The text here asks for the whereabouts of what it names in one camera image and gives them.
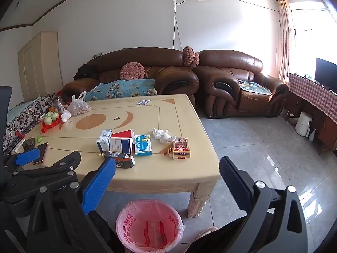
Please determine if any person's beige shoe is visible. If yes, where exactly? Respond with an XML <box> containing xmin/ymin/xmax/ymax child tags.
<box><xmin>197</xmin><ymin>226</ymin><xmax>219</xmax><ymax>239</ymax></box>

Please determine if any blue bin with pink liner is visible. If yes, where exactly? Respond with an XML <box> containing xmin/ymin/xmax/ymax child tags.
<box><xmin>116</xmin><ymin>199</ymin><xmax>185</xmax><ymax>251</ymax></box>

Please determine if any brown leather sofa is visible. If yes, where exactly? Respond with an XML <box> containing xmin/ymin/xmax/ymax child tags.
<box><xmin>62</xmin><ymin>47</ymin><xmax>200</xmax><ymax>106</ymax></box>

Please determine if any brown leather armchair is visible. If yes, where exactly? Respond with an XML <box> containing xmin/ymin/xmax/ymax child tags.
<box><xmin>193</xmin><ymin>50</ymin><xmax>289</xmax><ymax>119</ymax></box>

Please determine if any red checkered tablecloth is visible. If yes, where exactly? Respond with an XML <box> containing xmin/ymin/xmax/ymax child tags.
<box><xmin>288</xmin><ymin>72</ymin><xmax>337</xmax><ymax>129</ymax></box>

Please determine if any black and white patterned cover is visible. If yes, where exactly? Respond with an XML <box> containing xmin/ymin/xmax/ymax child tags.
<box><xmin>2</xmin><ymin>93</ymin><xmax>57</xmax><ymax>153</ymax></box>

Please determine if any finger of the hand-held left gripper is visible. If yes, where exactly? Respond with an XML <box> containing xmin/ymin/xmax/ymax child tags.
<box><xmin>4</xmin><ymin>148</ymin><xmax>41</xmax><ymax>175</ymax></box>
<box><xmin>12</xmin><ymin>151</ymin><xmax>82</xmax><ymax>180</ymax></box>

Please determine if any white remote control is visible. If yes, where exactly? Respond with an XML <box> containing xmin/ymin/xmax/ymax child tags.
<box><xmin>11</xmin><ymin>138</ymin><xmax>26</xmax><ymax>155</ymax></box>

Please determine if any blue floral blanket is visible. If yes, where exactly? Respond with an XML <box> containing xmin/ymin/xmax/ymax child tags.
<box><xmin>84</xmin><ymin>78</ymin><xmax>158</xmax><ymax>102</ymax></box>

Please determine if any red plastic tray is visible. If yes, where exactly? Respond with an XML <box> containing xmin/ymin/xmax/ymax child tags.
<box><xmin>40</xmin><ymin>113</ymin><xmax>64</xmax><ymax>134</ymax></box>

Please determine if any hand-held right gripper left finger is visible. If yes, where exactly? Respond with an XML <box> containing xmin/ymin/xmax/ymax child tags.
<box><xmin>26</xmin><ymin>158</ymin><xmax>124</xmax><ymax>253</ymax></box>

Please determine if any brown wooden cabinet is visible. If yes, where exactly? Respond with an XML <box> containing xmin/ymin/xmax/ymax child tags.
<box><xmin>284</xmin><ymin>90</ymin><xmax>337</xmax><ymax>155</ymax></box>

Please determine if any red and white box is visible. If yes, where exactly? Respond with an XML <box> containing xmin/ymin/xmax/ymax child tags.
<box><xmin>109</xmin><ymin>129</ymin><xmax>135</xmax><ymax>155</ymax></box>

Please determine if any white round appliance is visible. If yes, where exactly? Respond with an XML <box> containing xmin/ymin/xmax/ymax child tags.
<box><xmin>295</xmin><ymin>111</ymin><xmax>313</xmax><ymax>137</ymax></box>

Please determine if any beige coffee table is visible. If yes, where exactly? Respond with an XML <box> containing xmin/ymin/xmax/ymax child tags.
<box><xmin>11</xmin><ymin>94</ymin><xmax>222</xmax><ymax>219</ymax></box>

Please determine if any smartphone with pink case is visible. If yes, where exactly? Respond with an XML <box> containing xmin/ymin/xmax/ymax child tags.
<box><xmin>32</xmin><ymin>142</ymin><xmax>49</xmax><ymax>164</ymax></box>

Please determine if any cream wardrobe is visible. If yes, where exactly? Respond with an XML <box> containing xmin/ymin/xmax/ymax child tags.
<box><xmin>18</xmin><ymin>31</ymin><xmax>64</xmax><ymax>102</ymax></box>

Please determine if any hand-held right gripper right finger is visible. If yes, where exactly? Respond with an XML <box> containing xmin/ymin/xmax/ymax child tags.
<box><xmin>218</xmin><ymin>156</ymin><xmax>316</xmax><ymax>253</ymax></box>

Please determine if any black box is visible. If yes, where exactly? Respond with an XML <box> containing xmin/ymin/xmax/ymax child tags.
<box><xmin>103</xmin><ymin>151</ymin><xmax>135</xmax><ymax>169</ymax></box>

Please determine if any glass jar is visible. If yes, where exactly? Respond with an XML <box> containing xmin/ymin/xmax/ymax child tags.
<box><xmin>52</xmin><ymin>96</ymin><xmax>66</xmax><ymax>111</ymax></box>

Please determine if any red and gold cigarette pack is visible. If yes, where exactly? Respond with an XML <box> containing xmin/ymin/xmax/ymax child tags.
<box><xmin>172</xmin><ymin>137</ymin><xmax>190</xmax><ymax>161</ymax></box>

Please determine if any white and blue medicine box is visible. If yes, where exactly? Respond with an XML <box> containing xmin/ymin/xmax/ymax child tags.
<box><xmin>96</xmin><ymin>129</ymin><xmax>113</xmax><ymax>152</ymax></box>

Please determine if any bright window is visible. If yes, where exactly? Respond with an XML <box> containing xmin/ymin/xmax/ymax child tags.
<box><xmin>288</xmin><ymin>0</ymin><xmax>335</xmax><ymax>82</ymax></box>

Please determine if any blue box with cloud print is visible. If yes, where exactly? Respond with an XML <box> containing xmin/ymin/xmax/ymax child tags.
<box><xmin>134</xmin><ymin>134</ymin><xmax>153</xmax><ymax>156</ymax></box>

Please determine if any clear bag of peanuts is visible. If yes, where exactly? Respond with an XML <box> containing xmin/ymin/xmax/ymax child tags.
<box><xmin>67</xmin><ymin>91</ymin><xmax>92</xmax><ymax>117</ymax></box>

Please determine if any blue patterned seat mat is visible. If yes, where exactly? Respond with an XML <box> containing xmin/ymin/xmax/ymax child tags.
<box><xmin>237</xmin><ymin>79</ymin><xmax>273</xmax><ymax>97</ymax></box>

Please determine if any black monitor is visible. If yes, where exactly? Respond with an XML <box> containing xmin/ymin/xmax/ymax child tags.
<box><xmin>314</xmin><ymin>57</ymin><xmax>337</xmax><ymax>93</ymax></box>

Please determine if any black clothing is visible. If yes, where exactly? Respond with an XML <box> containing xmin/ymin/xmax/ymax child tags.
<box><xmin>73</xmin><ymin>63</ymin><xmax>99</xmax><ymax>81</ymax></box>

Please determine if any white tissue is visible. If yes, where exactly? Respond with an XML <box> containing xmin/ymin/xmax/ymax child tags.
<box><xmin>151</xmin><ymin>128</ymin><xmax>177</xmax><ymax>143</ymax></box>

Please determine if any black wall cable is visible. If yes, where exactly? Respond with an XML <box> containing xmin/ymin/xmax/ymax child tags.
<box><xmin>172</xmin><ymin>0</ymin><xmax>182</xmax><ymax>49</ymax></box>

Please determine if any beige curtain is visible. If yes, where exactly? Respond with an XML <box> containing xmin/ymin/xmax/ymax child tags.
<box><xmin>276</xmin><ymin>0</ymin><xmax>297</xmax><ymax>82</ymax></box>

